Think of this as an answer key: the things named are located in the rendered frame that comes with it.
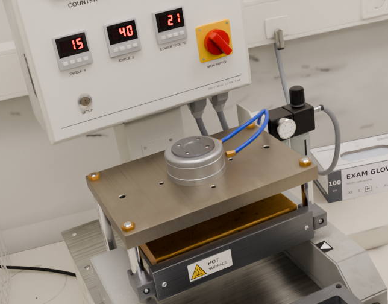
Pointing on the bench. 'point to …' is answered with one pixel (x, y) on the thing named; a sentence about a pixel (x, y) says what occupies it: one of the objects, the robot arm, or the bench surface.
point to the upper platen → (215, 228)
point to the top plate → (197, 181)
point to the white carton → (358, 167)
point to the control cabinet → (129, 66)
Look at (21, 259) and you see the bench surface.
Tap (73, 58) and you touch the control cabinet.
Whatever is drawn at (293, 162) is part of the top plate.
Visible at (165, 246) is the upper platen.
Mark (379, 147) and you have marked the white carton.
